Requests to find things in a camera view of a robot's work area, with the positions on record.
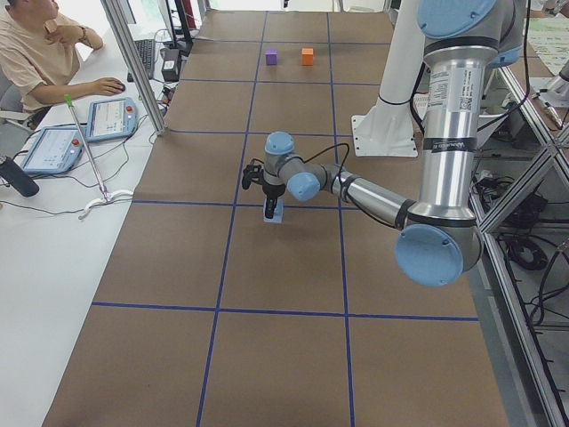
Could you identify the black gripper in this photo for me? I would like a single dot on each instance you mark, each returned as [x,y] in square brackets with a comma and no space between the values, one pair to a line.
[271,190]

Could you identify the light blue block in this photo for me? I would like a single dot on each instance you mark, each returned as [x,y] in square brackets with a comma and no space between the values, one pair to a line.
[279,213]

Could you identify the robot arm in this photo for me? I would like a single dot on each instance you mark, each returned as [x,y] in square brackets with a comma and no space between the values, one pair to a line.
[438,237]

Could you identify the purple block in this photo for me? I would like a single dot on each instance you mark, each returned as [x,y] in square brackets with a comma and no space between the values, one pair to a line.
[271,57]

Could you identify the orange block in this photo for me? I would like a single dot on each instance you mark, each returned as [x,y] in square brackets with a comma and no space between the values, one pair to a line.
[307,56]

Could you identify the person right hand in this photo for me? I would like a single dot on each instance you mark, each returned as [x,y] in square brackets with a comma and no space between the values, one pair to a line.
[104,86]

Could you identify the person left hand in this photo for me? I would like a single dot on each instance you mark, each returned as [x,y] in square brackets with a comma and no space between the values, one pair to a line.
[63,34]

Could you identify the brown cardboard mat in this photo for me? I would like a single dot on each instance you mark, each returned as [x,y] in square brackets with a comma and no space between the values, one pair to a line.
[208,316]

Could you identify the reacher stick green tip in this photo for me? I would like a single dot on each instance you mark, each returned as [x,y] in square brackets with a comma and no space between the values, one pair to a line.
[107,198]

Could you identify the black power adapter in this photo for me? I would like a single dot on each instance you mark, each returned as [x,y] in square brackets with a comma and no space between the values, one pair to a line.
[171,64]

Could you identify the far teach pendant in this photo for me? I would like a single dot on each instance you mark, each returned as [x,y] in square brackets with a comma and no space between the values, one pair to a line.
[113,119]

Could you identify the teach pendant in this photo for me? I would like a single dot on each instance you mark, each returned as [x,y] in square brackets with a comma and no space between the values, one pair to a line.
[55,150]
[113,119]

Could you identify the black keyboard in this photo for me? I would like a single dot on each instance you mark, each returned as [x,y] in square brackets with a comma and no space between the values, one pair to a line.
[146,50]

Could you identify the near teach pendant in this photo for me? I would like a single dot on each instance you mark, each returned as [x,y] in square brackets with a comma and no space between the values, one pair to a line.
[55,150]

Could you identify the black bottle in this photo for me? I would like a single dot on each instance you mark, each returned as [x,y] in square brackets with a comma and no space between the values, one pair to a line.
[17,178]

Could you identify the seated person beige shirt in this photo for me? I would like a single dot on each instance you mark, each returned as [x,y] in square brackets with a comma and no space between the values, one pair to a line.
[40,70]

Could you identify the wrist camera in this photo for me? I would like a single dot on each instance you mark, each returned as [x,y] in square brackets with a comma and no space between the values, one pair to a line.
[252,174]

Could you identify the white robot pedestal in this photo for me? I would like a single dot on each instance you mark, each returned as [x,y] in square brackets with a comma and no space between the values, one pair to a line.
[387,128]

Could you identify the aluminium frame post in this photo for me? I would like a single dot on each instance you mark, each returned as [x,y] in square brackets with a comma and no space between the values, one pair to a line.
[119,26]

